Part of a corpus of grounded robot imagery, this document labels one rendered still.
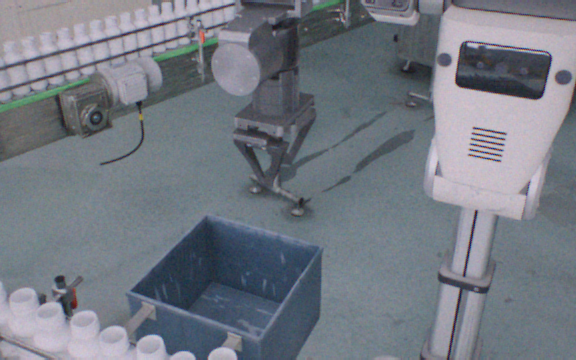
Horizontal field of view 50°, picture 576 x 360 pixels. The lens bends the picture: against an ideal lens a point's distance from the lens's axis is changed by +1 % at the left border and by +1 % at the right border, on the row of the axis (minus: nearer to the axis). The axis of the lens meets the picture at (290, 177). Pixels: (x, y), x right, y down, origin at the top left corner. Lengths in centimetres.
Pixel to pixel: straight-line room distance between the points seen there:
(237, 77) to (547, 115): 63
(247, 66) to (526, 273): 246
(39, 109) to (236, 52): 158
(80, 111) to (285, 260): 95
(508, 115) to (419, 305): 166
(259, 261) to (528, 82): 76
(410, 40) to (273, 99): 407
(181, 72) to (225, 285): 108
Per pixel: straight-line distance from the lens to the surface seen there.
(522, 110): 112
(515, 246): 313
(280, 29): 69
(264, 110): 73
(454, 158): 118
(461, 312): 144
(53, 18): 474
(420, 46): 474
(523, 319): 275
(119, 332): 95
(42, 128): 220
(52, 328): 100
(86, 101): 211
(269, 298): 158
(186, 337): 131
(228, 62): 65
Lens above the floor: 181
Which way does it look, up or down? 32 degrees down
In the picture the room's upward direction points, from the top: straight up
